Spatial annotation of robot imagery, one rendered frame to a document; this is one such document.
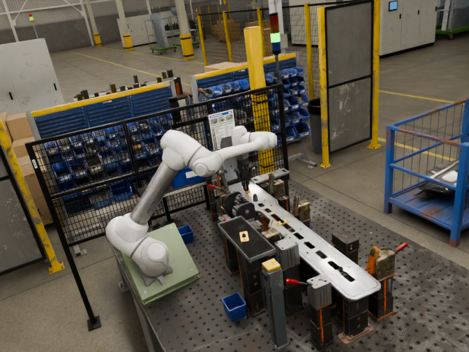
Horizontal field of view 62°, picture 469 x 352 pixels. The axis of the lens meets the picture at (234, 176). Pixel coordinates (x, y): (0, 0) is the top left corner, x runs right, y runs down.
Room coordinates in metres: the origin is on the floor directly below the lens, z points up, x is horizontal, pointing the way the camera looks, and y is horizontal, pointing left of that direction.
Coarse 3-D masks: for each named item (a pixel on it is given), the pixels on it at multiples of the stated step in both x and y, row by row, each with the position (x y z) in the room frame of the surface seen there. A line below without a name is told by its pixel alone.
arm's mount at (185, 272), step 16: (160, 240) 2.06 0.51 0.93; (176, 240) 2.08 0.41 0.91; (176, 256) 2.00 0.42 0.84; (128, 272) 1.97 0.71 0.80; (176, 272) 1.92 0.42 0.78; (192, 272) 1.93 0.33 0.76; (144, 288) 1.82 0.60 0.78; (160, 288) 1.83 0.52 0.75; (176, 288) 1.87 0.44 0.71; (144, 304) 1.77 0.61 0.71
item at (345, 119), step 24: (336, 24) 4.94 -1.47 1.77; (360, 24) 5.12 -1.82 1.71; (336, 48) 4.94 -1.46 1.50; (360, 48) 5.12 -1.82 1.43; (336, 72) 4.94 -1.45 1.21; (360, 72) 5.13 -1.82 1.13; (336, 96) 4.95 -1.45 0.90; (360, 96) 5.14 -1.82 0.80; (336, 120) 4.94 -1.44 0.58; (360, 120) 5.15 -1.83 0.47; (336, 144) 4.94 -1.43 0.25
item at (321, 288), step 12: (324, 276) 1.37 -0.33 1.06; (312, 288) 1.32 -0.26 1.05; (324, 288) 1.32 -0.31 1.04; (312, 300) 1.33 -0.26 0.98; (324, 300) 1.32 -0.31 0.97; (312, 312) 1.35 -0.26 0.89; (324, 312) 1.32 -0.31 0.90; (312, 324) 1.35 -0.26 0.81; (324, 324) 1.32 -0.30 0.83; (312, 336) 1.35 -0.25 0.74; (324, 336) 1.32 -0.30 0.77
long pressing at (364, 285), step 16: (240, 192) 2.42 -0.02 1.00; (256, 192) 2.39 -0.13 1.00; (256, 208) 2.17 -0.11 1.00; (272, 208) 2.14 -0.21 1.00; (272, 224) 1.95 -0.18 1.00; (288, 224) 1.93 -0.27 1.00; (304, 240) 1.75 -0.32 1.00; (320, 240) 1.73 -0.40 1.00; (304, 256) 1.61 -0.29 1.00; (336, 256) 1.57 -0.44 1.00; (320, 272) 1.47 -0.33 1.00; (336, 272) 1.46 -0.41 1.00; (352, 272) 1.44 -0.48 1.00; (336, 288) 1.35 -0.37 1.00; (352, 288) 1.34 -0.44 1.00; (368, 288) 1.32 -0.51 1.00
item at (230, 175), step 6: (222, 138) 2.63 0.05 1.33; (228, 138) 2.65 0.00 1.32; (222, 144) 2.63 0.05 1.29; (228, 144) 2.65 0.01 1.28; (234, 156) 2.66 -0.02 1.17; (228, 162) 2.64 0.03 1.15; (234, 162) 2.66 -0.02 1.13; (228, 168) 2.64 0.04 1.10; (234, 168) 2.66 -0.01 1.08; (228, 174) 2.64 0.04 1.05; (234, 174) 2.65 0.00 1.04; (228, 180) 2.63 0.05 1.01
